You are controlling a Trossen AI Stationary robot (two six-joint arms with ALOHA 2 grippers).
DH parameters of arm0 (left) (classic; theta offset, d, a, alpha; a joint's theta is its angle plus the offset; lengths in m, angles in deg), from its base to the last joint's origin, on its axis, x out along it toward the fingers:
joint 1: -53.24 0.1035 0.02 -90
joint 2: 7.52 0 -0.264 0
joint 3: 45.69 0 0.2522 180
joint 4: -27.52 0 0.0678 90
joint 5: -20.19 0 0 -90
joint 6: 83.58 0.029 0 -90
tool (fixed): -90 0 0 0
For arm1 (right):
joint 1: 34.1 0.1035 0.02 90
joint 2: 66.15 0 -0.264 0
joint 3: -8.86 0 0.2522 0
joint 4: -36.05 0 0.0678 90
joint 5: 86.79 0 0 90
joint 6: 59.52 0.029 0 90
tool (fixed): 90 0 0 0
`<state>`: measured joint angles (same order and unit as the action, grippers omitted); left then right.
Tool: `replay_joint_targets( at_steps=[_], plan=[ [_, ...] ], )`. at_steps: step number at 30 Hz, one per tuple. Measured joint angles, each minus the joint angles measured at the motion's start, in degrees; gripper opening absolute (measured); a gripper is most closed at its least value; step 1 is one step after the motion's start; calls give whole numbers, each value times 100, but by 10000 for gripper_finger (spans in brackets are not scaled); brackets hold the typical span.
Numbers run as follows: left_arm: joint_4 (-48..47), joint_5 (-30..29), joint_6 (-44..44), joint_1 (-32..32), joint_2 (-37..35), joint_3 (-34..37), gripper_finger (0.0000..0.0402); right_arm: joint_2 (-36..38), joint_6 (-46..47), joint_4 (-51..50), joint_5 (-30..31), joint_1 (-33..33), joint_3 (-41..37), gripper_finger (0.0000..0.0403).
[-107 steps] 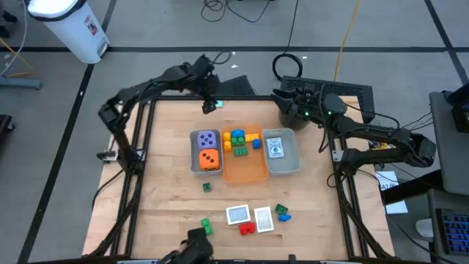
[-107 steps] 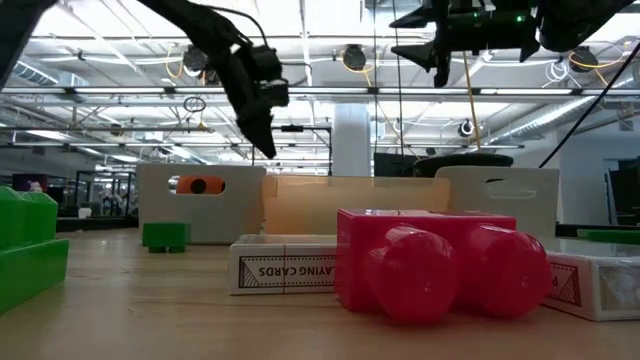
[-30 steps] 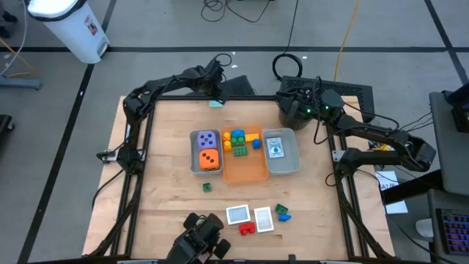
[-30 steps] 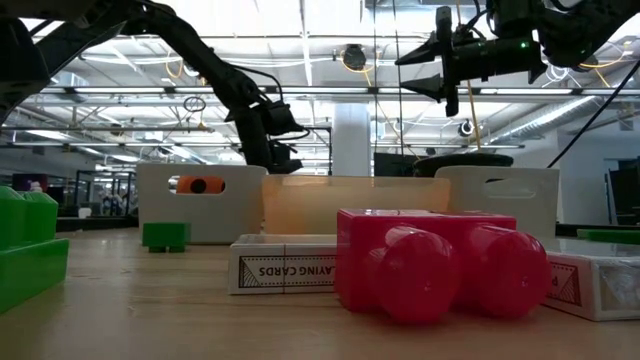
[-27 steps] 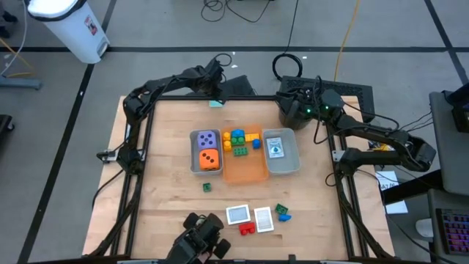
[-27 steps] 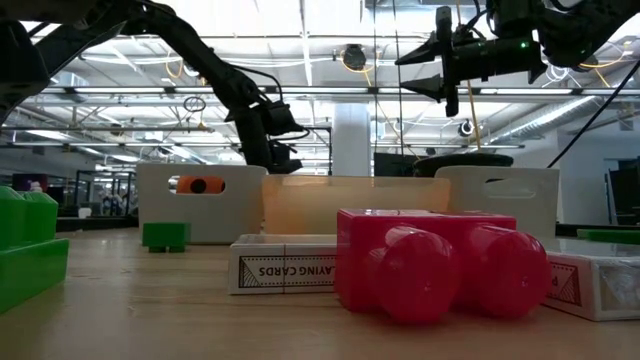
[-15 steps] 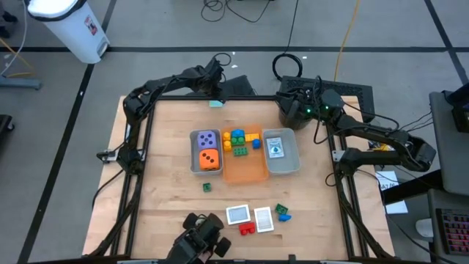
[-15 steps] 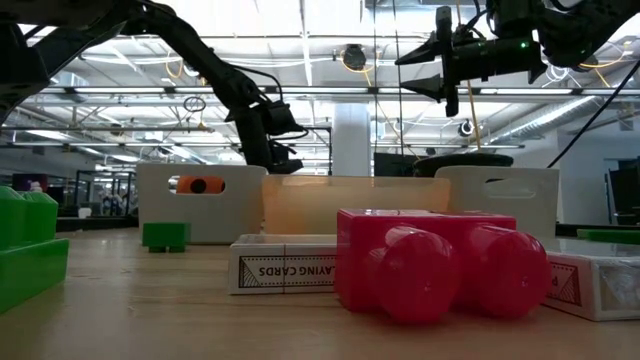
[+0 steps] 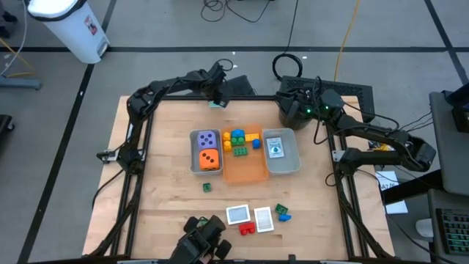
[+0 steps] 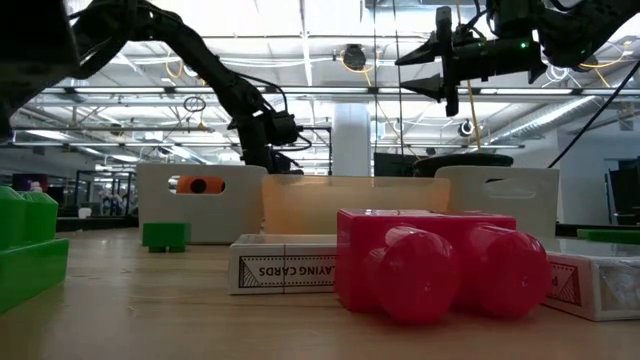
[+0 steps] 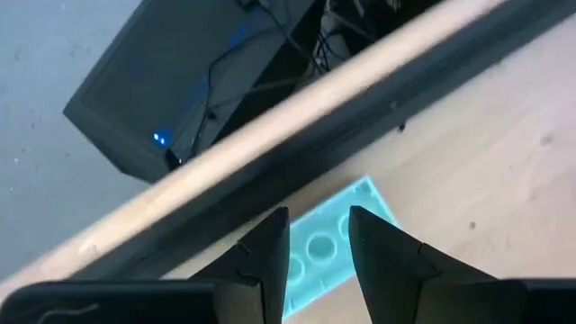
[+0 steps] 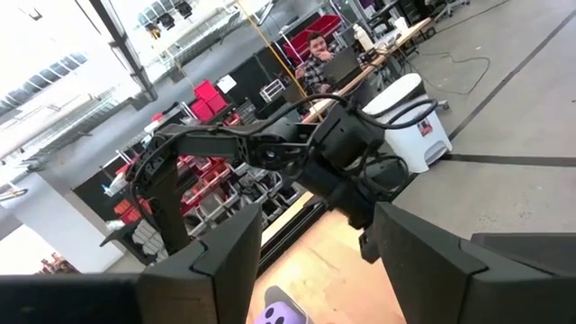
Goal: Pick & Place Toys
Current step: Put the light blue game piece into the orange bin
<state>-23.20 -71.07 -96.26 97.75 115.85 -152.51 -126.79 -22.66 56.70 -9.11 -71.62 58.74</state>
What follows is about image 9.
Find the grey stand foot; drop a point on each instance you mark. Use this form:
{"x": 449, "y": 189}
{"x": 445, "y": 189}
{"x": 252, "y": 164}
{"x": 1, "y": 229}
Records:
{"x": 22, "y": 82}

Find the purple foam die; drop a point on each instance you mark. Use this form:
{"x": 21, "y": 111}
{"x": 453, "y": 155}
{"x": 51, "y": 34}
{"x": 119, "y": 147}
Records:
{"x": 206, "y": 140}

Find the person's shoe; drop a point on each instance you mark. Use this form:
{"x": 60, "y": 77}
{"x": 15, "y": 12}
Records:
{"x": 9, "y": 16}

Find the white trash bin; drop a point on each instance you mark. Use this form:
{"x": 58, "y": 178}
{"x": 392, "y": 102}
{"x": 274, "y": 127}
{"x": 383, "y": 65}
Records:
{"x": 73, "y": 33}

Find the black bucket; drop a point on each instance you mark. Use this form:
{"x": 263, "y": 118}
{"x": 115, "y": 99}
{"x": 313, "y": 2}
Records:
{"x": 291, "y": 124}

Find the small dark green block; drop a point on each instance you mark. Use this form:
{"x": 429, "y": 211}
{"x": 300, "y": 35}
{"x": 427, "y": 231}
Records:
{"x": 207, "y": 187}

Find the blue toy block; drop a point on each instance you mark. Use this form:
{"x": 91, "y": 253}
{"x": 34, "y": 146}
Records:
{"x": 256, "y": 143}
{"x": 238, "y": 132}
{"x": 284, "y": 218}

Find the teal framed card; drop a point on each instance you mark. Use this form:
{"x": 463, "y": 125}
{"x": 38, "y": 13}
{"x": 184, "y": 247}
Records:
{"x": 275, "y": 147}

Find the dark green studded block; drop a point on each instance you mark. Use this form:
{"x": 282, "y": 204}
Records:
{"x": 281, "y": 209}

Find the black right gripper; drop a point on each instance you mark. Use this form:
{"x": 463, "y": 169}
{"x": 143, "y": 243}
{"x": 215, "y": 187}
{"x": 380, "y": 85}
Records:
{"x": 306, "y": 104}

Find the backlit keyboard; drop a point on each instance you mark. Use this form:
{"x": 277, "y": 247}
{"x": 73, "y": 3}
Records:
{"x": 454, "y": 231}

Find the grey plastic bin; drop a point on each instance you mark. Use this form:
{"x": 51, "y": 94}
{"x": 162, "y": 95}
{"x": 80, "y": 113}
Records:
{"x": 194, "y": 157}
{"x": 289, "y": 161}

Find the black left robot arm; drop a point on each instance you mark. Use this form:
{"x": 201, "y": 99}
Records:
{"x": 161, "y": 86}

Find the black desk leg bar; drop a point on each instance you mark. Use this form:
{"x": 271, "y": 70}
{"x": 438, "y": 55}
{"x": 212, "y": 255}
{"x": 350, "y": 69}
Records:
{"x": 410, "y": 188}

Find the red toy block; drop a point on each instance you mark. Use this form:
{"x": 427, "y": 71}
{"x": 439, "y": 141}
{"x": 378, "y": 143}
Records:
{"x": 247, "y": 229}

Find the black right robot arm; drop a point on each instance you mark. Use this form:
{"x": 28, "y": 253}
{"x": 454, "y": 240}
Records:
{"x": 381, "y": 137}

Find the black perforated case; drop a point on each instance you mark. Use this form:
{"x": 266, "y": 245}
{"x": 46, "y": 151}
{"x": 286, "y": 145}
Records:
{"x": 351, "y": 89}

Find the dark green toy brick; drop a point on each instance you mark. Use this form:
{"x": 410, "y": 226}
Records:
{"x": 240, "y": 151}

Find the grey desk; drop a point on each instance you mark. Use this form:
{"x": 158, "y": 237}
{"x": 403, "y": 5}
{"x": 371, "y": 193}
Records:
{"x": 450, "y": 161}
{"x": 434, "y": 199}

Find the white paper sheet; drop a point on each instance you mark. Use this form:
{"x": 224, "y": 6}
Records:
{"x": 397, "y": 208}
{"x": 386, "y": 177}

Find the black floor equipment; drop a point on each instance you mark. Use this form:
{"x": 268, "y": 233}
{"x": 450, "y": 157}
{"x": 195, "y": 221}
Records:
{"x": 4, "y": 126}

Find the white computer mouse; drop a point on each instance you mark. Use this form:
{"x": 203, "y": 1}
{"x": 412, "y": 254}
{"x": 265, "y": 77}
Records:
{"x": 425, "y": 228}

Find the orange foam die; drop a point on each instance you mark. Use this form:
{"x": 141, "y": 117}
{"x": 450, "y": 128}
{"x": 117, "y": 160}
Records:
{"x": 209, "y": 160}

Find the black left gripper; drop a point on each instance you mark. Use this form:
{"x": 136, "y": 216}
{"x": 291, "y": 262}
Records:
{"x": 212, "y": 82}

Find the black desk equipment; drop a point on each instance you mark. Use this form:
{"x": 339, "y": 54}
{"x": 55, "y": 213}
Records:
{"x": 461, "y": 113}

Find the orange translucent plastic bin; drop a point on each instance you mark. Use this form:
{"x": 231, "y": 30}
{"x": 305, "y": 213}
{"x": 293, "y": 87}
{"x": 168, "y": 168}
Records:
{"x": 243, "y": 170}

